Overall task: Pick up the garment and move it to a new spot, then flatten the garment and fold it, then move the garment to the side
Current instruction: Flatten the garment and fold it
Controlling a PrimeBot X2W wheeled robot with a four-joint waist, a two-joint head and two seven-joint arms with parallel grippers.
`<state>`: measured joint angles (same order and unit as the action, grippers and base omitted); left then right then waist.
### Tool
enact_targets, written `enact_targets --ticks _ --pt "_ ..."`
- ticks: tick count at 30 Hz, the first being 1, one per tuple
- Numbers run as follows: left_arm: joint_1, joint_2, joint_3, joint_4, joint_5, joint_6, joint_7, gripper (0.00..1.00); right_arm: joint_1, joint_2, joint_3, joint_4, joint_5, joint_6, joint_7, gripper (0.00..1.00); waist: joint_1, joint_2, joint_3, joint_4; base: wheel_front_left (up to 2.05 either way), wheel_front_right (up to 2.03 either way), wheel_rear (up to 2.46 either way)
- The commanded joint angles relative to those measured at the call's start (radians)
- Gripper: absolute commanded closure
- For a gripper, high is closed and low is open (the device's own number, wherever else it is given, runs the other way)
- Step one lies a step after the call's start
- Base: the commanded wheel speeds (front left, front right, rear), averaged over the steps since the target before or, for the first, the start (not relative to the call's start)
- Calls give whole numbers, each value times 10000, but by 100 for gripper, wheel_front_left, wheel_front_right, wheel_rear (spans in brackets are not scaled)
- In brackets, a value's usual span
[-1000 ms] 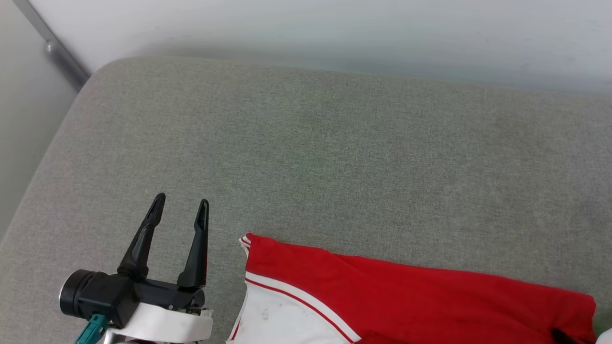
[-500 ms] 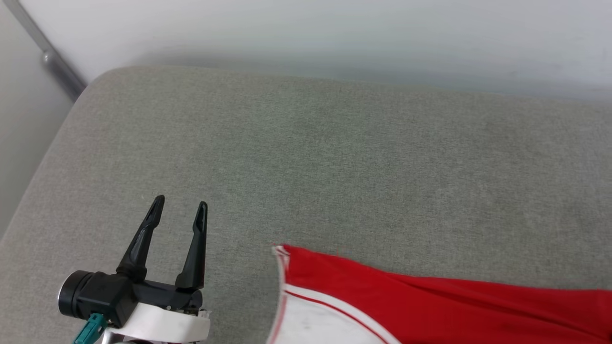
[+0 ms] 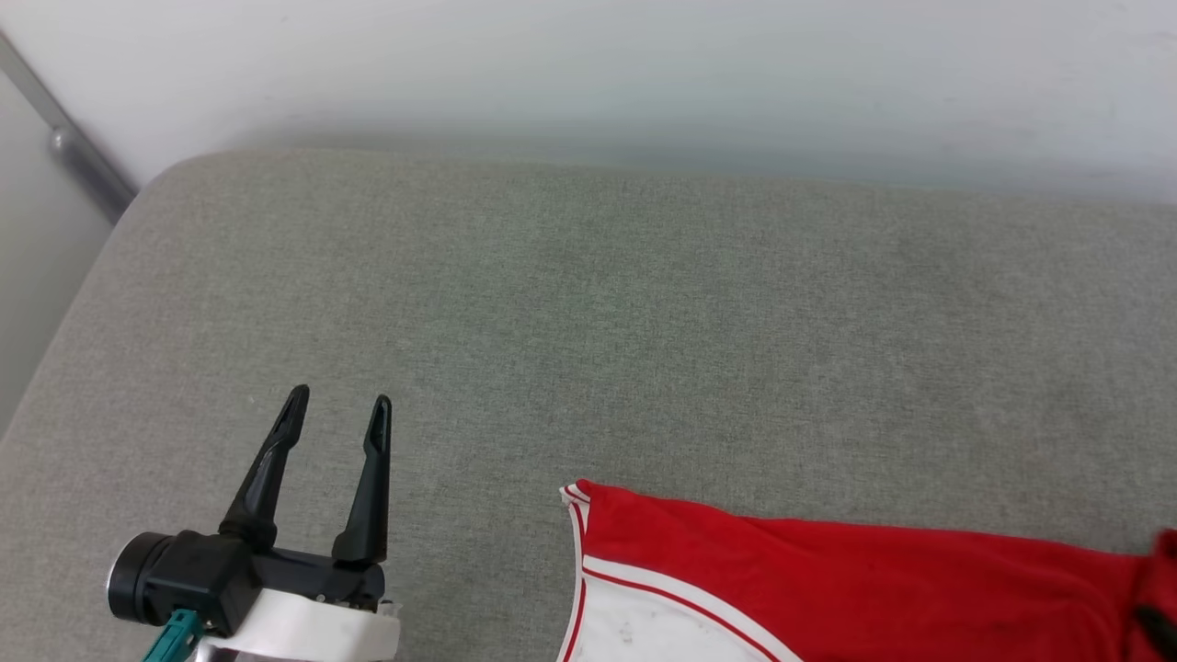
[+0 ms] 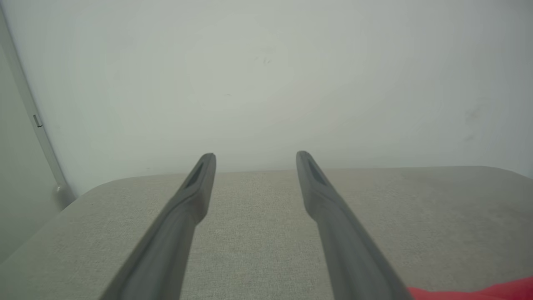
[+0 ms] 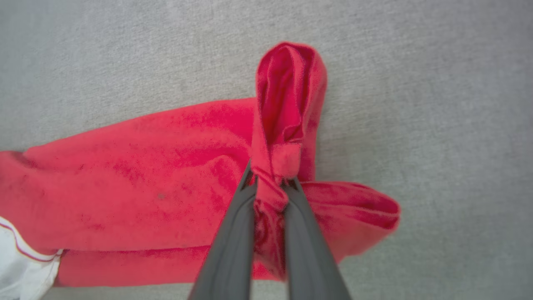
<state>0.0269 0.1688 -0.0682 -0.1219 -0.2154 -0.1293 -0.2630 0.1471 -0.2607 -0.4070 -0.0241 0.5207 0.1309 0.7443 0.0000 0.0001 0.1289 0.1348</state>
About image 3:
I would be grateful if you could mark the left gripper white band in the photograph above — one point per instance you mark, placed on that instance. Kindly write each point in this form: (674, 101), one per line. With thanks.
(313, 625)

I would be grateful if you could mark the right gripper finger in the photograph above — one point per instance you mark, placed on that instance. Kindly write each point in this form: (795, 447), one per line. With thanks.
(1159, 630)

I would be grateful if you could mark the red garment with white trim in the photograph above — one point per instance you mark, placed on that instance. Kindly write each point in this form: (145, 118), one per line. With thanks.
(828, 588)

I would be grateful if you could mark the grey fabric sofa cushion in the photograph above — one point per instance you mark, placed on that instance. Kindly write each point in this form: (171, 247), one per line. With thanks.
(598, 322)

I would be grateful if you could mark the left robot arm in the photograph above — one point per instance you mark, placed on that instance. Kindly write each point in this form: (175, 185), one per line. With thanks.
(216, 655)

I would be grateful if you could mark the grey metal rail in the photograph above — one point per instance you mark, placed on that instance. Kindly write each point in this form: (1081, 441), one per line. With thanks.
(78, 152)

